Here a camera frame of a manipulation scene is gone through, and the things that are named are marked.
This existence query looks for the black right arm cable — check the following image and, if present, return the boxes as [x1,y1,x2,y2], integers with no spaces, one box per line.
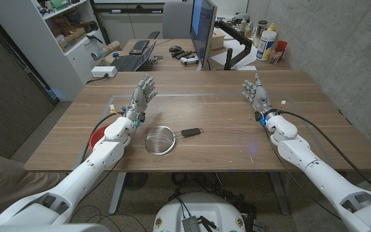
[278,109,371,197]

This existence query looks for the grey office chair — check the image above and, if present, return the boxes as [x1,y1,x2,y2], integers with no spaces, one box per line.
[147,1,195,40]

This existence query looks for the white paper sheets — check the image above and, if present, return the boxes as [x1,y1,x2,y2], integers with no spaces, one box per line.
[209,39,259,70]

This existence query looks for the round black floor fan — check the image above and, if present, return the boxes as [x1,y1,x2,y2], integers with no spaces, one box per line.
[123,172,149,191]

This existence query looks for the dark open laptop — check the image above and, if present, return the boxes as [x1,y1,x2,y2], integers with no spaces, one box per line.
[110,41,157,72]

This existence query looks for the cardboard box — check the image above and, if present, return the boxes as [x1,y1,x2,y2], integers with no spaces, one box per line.
[58,27,87,52]

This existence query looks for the light wooden box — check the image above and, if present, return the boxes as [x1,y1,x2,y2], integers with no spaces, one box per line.
[210,28,226,50]

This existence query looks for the white game controller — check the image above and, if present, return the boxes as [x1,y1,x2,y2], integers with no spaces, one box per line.
[180,55,200,66]

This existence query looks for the clear glass cup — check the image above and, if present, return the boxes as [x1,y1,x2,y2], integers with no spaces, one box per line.
[269,48,284,64]

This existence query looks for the dark lidded jar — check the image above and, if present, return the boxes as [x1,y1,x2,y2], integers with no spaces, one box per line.
[252,20,269,48]

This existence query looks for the white power strip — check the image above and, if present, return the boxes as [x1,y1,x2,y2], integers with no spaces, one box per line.
[91,66,118,79]

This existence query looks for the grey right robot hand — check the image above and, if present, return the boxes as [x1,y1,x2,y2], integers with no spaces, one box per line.
[242,73,278,121]

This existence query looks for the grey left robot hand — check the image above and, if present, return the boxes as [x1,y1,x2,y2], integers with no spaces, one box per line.
[124,74,158,122]

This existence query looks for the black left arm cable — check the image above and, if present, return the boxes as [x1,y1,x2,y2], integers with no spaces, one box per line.
[80,111,128,165]

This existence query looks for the black keyboard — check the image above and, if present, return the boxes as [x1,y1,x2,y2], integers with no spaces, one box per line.
[128,39,150,55]

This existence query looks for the white shelf unit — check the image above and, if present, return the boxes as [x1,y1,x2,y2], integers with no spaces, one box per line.
[0,0,106,102]

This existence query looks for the black remote controllers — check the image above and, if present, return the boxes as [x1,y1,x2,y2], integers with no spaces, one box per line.
[171,50,193,60]

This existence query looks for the grey table leg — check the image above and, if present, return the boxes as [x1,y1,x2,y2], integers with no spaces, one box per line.
[108,172,127,215]
[267,170,291,216]

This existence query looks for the black computer monitor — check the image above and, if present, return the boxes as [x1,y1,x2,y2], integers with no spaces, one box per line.
[189,0,218,68]

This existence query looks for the rolled paper poster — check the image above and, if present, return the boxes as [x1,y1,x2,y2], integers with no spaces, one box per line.
[91,40,122,61]

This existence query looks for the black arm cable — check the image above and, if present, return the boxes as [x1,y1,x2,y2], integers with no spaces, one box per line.
[278,109,371,197]
[80,111,128,165]

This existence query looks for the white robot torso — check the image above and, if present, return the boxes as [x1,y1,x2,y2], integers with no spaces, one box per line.
[153,192,247,232]

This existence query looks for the white wipes canister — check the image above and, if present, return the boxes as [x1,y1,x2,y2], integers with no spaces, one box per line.
[256,30,277,62]

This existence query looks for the metal sieve with black handle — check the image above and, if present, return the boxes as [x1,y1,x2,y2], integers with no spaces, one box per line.
[140,125,205,157]

